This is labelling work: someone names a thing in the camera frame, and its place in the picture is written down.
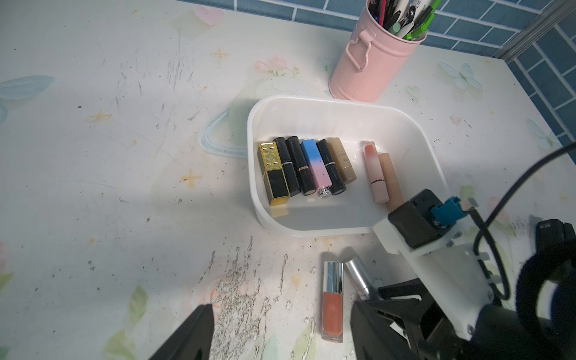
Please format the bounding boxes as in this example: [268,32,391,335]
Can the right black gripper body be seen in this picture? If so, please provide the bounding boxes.
[418,278,575,359]

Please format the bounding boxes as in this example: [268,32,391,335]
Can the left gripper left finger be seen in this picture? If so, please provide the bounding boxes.
[149,304,215,360]

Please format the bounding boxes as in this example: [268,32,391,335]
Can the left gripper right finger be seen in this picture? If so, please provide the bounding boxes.
[350,301,419,360]

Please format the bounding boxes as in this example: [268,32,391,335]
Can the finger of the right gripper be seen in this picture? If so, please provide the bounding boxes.
[366,298,437,359]
[378,278,428,299]

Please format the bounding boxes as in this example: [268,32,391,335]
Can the red lip gloss tube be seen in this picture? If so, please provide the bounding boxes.
[321,261,344,343]

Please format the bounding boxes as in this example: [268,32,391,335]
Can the silver lip gloss tube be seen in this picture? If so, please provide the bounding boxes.
[343,255,382,302]

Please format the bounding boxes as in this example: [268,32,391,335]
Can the tan lipstick tube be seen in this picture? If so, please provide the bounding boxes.
[379,153,404,212]

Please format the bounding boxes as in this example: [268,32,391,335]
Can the pink lip gloss tube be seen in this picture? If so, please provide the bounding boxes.
[363,141,389,204]

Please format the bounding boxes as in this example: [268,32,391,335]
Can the black lipstick front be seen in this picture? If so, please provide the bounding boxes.
[316,139,347,195]

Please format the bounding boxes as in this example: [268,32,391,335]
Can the blue pink lipstick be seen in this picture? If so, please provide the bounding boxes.
[301,139,332,198]

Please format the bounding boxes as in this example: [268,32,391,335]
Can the silver gold lipstick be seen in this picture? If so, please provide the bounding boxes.
[328,137,357,184]

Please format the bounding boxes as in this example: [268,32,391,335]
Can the white plastic storage box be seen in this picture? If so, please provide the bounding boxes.
[247,95,449,237]

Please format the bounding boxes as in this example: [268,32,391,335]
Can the gold black lipstick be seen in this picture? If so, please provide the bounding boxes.
[258,142,290,206]

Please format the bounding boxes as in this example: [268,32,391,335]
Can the floral table mat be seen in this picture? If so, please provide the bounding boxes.
[1,1,575,359]

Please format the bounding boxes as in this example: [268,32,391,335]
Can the pink pen cup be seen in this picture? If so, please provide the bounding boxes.
[328,4,427,103]

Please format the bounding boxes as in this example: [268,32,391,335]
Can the pens in cup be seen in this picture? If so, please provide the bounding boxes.
[367,0,442,42]

